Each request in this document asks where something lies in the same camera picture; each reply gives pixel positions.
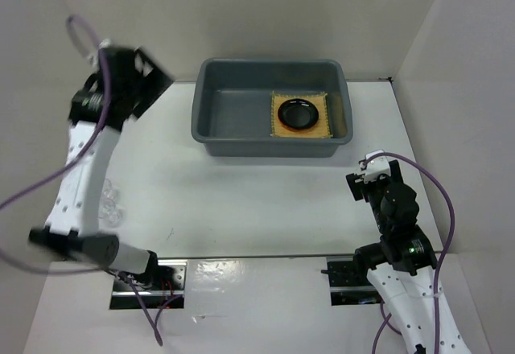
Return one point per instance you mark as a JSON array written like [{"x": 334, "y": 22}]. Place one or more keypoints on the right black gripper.
[{"x": 355, "y": 187}]

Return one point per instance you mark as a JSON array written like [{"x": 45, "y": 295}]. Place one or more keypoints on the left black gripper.
[{"x": 160, "y": 82}]

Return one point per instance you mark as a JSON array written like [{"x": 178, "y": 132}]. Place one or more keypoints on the bamboo placemat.
[{"x": 319, "y": 100}]

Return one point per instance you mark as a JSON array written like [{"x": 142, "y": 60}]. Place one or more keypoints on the orange plastic plate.
[{"x": 281, "y": 127}]

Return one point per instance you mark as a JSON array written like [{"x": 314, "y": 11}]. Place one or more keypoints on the black round plate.
[{"x": 298, "y": 112}]

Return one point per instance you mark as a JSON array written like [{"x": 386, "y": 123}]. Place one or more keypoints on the clear plastic cup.
[{"x": 110, "y": 212}]

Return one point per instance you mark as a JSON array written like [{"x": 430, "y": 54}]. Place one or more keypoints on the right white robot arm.
[{"x": 402, "y": 266}]

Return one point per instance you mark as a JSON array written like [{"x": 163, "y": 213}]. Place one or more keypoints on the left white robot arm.
[{"x": 72, "y": 230}]

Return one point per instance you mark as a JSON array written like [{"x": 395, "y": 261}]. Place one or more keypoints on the grey plastic bin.
[{"x": 231, "y": 107}]

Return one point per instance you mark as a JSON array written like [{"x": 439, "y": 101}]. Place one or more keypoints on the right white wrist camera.
[{"x": 373, "y": 166}]

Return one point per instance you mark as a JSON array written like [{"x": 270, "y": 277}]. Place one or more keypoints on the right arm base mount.
[{"x": 346, "y": 286}]

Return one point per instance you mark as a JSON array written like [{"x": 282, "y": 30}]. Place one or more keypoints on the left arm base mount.
[{"x": 169, "y": 290}]

